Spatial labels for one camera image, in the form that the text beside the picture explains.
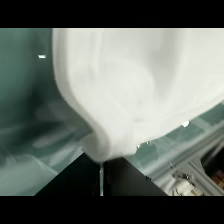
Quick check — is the silver frame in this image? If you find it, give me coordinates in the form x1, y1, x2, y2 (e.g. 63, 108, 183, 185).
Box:
145, 123, 224, 197

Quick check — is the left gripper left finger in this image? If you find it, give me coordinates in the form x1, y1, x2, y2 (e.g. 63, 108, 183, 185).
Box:
34, 154, 102, 197

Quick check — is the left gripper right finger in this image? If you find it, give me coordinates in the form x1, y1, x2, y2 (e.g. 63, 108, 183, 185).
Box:
102, 156, 168, 197

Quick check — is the white T-shirt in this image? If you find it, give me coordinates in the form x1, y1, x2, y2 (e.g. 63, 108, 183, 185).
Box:
51, 28, 224, 164

